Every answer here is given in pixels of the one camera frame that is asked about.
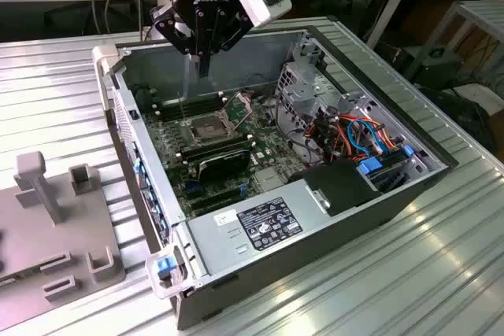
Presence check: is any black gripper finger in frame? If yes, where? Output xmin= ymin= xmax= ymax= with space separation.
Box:
xmin=150 ymin=4 xmax=206 ymax=79
xmin=203 ymin=8 xmax=254 ymax=79

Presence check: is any black RAM slot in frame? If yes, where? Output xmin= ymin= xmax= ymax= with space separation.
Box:
xmin=153 ymin=92 xmax=224 ymax=109
xmin=183 ymin=141 xmax=253 ymax=163
xmin=157 ymin=98 xmax=225 ymax=115
xmin=160 ymin=102 xmax=228 ymax=120
xmin=180 ymin=135 xmax=248 ymax=157

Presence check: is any CPU socket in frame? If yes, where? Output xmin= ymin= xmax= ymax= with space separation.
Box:
xmin=184 ymin=115 xmax=233 ymax=144

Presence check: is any black expansion slot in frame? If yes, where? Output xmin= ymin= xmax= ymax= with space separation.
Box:
xmin=187 ymin=185 xmax=242 ymax=206

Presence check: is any open black PC case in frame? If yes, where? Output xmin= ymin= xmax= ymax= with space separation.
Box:
xmin=92 ymin=24 xmax=460 ymax=331

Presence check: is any metal socket cover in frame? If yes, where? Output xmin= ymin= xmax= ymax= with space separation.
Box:
xmin=222 ymin=90 xmax=255 ymax=132

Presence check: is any silver drive cage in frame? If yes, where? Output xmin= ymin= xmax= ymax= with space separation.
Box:
xmin=274 ymin=61 xmax=342 ymax=144

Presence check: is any green motherboard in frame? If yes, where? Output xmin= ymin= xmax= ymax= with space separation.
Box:
xmin=139 ymin=91 xmax=300 ymax=221

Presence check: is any black graphics card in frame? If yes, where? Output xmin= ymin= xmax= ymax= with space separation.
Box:
xmin=196 ymin=149 xmax=252 ymax=184

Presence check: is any black plastic shroud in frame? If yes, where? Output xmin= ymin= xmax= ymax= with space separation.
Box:
xmin=286 ymin=158 xmax=384 ymax=218

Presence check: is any hard disk in blue carrier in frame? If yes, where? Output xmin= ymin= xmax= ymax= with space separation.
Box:
xmin=356 ymin=146 xmax=414 ymax=195

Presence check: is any black power supply label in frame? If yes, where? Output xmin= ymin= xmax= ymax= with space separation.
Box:
xmin=235 ymin=195 xmax=304 ymax=251

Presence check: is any black equipment box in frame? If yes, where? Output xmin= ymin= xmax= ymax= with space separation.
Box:
xmin=393 ymin=45 xmax=462 ymax=86

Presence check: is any silver power supply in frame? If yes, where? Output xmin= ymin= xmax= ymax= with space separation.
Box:
xmin=187 ymin=178 xmax=330 ymax=278

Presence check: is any black bag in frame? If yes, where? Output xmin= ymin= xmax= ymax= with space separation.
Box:
xmin=417 ymin=86 xmax=498 ymax=156

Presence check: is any grey parts rack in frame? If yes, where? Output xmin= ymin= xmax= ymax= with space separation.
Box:
xmin=0 ymin=150 xmax=127 ymax=309

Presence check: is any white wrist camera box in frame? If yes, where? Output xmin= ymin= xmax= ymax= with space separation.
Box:
xmin=235 ymin=0 xmax=294 ymax=29

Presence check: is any black wire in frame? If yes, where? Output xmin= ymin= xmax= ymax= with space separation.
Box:
xmin=273 ymin=91 xmax=316 ymax=164

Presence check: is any orange wire bundle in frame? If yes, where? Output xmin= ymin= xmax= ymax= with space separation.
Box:
xmin=306 ymin=113 xmax=398 ymax=156

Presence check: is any blue wire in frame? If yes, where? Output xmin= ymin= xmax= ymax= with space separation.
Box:
xmin=346 ymin=116 xmax=385 ymax=155

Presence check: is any white metal shelf frame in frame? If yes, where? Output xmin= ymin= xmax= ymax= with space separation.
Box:
xmin=405 ymin=0 xmax=504 ymax=81

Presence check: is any clear case handle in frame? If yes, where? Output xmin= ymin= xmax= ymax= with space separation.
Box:
xmin=144 ymin=244 xmax=188 ymax=300

